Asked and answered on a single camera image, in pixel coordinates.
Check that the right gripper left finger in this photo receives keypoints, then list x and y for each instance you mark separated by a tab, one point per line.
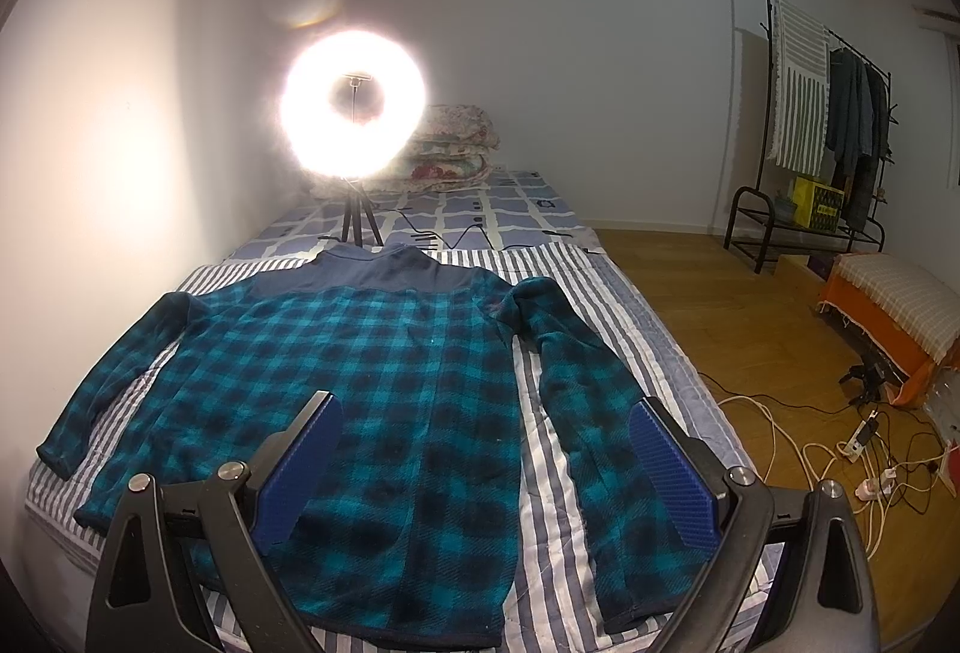
146	596

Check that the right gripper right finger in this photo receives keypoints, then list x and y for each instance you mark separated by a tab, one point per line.
821	598

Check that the teal plaid fleece jacket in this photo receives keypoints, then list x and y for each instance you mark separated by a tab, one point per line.
411	537

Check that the black clothes rack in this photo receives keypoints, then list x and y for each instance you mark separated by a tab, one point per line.
760	224

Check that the dark hanging clothes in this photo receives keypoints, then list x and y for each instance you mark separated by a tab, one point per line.
858	131

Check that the white power strip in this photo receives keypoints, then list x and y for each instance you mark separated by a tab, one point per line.
860	440

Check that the small black floor device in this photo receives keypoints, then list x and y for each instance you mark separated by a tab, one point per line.
865	383

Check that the striped blue white quilt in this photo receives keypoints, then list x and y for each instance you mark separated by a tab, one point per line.
553	607

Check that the orange covered box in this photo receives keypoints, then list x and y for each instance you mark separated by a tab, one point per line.
910	316

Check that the yellow crate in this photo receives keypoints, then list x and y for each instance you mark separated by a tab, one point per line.
818	206

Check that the black tripod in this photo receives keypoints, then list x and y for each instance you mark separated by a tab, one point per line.
358	214

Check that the striped white hanging towel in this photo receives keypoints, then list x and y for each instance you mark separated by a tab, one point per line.
801	84

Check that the blue checked bed sheet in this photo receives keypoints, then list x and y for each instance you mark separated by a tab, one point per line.
507	210

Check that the folded floral blankets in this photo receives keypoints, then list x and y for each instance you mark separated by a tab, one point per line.
453	146

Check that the bright ring light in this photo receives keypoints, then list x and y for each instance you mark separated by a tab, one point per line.
350	103

